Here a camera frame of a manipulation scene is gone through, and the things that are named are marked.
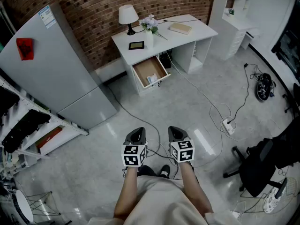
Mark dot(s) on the cream book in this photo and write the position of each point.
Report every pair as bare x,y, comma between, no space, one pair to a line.
180,28

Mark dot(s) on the white power strip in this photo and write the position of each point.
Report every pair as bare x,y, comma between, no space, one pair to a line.
227,126

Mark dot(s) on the person's shoe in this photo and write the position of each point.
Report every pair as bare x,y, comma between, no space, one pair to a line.
165,171
146,170

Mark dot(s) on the white desk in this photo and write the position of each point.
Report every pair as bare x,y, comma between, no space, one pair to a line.
178,40

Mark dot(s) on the black picture frame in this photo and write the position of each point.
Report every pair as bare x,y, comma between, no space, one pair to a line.
136,45

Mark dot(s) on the white shade table lamp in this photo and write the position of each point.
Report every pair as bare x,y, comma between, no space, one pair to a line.
127,14

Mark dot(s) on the white baseboard box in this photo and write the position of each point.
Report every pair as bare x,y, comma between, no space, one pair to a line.
110,70

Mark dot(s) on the blue and white label sticker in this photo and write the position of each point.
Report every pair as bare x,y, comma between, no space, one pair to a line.
47,17

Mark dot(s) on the black glass display cabinet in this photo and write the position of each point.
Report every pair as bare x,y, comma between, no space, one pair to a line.
288,48

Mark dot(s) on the small potted plant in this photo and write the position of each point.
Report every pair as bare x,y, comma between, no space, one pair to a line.
230,12

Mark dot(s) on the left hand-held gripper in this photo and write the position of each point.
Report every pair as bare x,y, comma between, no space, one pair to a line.
131,155

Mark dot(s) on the black box under desk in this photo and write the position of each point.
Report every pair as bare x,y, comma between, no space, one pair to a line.
166,60

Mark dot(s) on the white ribbed vase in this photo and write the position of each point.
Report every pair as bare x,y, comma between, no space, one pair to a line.
149,40

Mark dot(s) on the clear plastic bag with blue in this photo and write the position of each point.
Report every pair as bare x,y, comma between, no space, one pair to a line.
153,79

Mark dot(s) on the person's right forearm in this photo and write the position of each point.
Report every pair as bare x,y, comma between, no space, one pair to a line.
194,189

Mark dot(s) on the white bookcase cabinet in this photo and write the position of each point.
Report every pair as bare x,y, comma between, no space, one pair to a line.
234,32

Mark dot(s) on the person's left shoe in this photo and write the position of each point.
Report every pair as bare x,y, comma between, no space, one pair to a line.
146,170

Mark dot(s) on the white metal shelf rack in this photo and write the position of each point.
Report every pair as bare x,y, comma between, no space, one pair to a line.
58,122

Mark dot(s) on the black office chair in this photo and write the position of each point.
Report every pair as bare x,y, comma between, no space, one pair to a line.
257,167

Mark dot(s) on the person's right shoe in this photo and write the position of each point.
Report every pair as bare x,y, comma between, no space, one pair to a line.
165,171

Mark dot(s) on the red paper decoration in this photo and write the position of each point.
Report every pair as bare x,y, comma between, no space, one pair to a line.
24,48

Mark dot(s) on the wooden drawer with white front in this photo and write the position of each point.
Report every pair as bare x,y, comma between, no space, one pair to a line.
147,69

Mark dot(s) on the grey refrigerator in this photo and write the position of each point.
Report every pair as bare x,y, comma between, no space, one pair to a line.
58,69

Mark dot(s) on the person's left forearm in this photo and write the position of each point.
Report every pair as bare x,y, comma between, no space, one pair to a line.
127,191

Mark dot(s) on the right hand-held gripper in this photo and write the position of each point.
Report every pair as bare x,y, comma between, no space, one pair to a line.
185,152

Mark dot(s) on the person's beige shirt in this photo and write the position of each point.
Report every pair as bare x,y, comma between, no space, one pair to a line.
159,203

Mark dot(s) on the black bag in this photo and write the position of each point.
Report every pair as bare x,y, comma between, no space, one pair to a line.
25,128
8,101

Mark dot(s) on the loose green leaf sprig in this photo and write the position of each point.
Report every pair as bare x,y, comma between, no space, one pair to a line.
161,35

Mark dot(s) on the pale blue flower bouquet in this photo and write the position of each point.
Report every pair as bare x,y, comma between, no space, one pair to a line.
148,23

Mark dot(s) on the round black robot base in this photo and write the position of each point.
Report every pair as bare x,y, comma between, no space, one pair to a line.
264,88

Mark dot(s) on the red flat box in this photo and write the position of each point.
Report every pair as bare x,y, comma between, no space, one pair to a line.
49,138

